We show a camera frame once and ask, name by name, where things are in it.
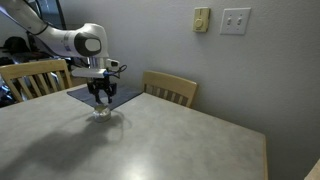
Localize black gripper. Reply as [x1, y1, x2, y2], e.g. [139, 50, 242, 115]
[86, 77, 118, 106]

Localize round silver jar lid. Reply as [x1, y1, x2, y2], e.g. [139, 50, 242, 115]
[93, 103, 111, 114]

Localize glass jar with yellow candle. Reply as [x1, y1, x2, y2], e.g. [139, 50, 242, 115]
[92, 105, 112, 124]

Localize blue-grey cloth placemat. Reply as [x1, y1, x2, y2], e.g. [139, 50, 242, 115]
[66, 83, 144, 112]

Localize small wooden side table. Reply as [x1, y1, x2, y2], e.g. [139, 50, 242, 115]
[68, 66, 92, 88]

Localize wooden chair with slatted back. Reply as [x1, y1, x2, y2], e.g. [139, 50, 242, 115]
[142, 70, 199, 109]

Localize wooden chair with green cushion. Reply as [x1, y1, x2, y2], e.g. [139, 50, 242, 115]
[0, 58, 74, 104]

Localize dark monitor screen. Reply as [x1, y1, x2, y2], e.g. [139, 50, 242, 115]
[34, 0, 68, 30]

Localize black cap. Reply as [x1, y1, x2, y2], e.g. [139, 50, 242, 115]
[1, 35, 31, 55]

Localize beige wooden furniture corner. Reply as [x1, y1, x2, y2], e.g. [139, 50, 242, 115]
[303, 158, 320, 180]

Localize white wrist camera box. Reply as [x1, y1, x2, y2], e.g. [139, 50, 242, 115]
[71, 67, 106, 80]

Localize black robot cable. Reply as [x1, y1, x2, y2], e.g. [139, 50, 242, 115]
[102, 64, 129, 80]

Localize beige wall thermostat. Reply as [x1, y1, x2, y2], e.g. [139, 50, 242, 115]
[192, 6, 211, 34]

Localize white double light switch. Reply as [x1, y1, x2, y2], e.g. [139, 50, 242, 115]
[219, 7, 252, 36]

